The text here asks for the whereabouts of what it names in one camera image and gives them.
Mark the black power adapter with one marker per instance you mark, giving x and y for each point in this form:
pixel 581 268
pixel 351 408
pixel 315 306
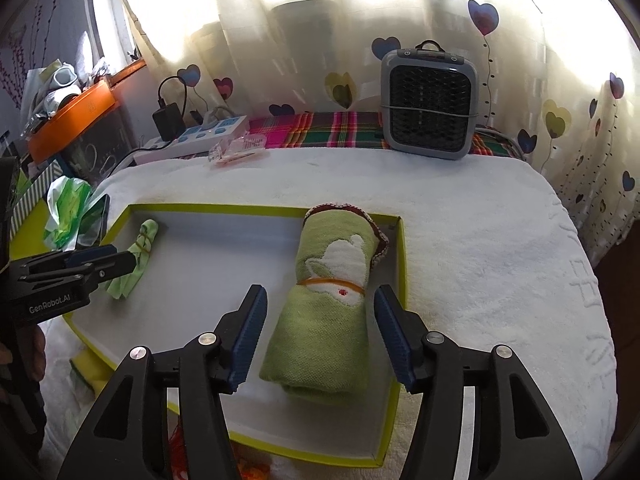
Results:
pixel 167 120

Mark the person's left hand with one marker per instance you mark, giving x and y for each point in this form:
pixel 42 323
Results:
pixel 39 355

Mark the orange box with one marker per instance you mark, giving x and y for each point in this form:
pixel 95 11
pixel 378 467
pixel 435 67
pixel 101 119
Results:
pixel 75 120

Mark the pile of white packets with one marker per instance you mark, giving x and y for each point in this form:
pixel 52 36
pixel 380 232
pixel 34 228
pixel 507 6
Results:
pixel 62 80

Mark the small green cloth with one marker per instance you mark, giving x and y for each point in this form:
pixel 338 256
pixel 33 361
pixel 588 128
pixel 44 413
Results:
pixel 142 240

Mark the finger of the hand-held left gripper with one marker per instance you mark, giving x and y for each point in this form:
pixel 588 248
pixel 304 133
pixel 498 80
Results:
pixel 90 256
pixel 112 267

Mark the grey portable fan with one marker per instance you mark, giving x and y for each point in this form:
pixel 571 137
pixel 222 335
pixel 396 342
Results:
pixel 430 105

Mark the plaid cloth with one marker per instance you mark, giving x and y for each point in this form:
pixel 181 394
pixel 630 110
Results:
pixel 325 130

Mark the heart print curtain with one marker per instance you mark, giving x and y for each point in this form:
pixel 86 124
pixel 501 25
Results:
pixel 350 35

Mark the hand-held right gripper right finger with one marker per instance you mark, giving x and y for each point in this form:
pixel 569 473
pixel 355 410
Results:
pixel 392 345

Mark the green towel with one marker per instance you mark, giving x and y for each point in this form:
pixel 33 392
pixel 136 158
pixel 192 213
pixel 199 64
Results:
pixel 320 340

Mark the black printed box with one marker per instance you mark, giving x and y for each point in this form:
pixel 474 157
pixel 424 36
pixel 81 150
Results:
pixel 100 145

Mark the clear plastic wrapper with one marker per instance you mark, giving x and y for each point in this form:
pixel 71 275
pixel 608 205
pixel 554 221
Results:
pixel 237 147

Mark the green plastic bag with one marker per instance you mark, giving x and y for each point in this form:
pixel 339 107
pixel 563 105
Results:
pixel 67 210

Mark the yellow-green shallow box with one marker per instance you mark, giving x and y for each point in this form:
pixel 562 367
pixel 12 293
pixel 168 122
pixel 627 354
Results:
pixel 210 250

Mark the white power strip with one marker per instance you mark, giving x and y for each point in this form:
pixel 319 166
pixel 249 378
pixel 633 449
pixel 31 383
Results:
pixel 210 130

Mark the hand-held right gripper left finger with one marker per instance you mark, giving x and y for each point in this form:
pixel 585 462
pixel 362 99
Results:
pixel 247 340

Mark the yellow-green box lid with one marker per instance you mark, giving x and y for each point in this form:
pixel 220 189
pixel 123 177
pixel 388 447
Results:
pixel 35 237

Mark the striped gift box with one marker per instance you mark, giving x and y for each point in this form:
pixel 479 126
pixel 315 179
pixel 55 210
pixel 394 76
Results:
pixel 40 195

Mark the window frame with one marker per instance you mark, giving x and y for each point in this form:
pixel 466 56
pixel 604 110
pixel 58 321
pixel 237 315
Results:
pixel 97 10

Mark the purple flower branches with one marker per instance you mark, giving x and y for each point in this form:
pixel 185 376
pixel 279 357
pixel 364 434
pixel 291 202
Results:
pixel 12 62

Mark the black smartphone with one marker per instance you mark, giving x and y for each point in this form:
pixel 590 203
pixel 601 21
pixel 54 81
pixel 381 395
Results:
pixel 102 220

